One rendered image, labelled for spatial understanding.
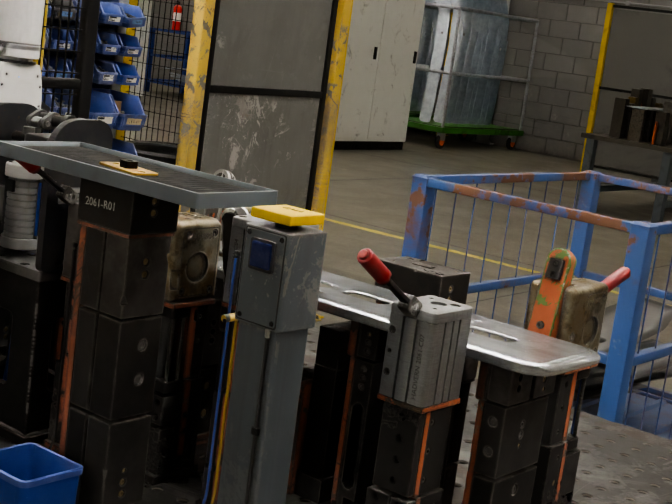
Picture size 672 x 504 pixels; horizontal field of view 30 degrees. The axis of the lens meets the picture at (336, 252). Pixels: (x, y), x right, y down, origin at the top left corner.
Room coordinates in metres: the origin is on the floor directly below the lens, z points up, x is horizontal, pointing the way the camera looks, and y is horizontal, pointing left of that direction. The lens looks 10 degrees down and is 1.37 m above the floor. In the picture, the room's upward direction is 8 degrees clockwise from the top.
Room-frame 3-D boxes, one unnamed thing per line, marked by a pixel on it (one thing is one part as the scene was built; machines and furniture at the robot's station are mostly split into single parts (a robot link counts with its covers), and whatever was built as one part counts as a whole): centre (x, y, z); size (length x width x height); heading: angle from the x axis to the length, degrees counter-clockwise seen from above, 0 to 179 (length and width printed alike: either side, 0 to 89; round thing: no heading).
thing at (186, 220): (1.73, 0.21, 0.89); 0.13 x 0.11 x 0.38; 143
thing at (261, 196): (1.54, 0.27, 1.16); 0.37 x 0.14 x 0.02; 53
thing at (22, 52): (2.23, 0.61, 1.25); 0.09 x 0.08 x 0.03; 142
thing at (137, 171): (1.53, 0.27, 1.17); 0.08 x 0.04 x 0.01; 43
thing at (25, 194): (1.85, 0.45, 0.94); 0.18 x 0.13 x 0.49; 53
